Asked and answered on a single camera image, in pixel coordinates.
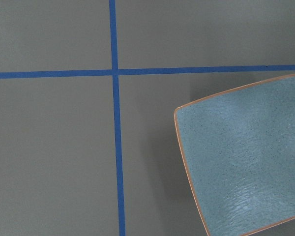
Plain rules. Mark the blue square ceramic plate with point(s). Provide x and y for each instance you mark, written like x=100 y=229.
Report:
x=238 y=150

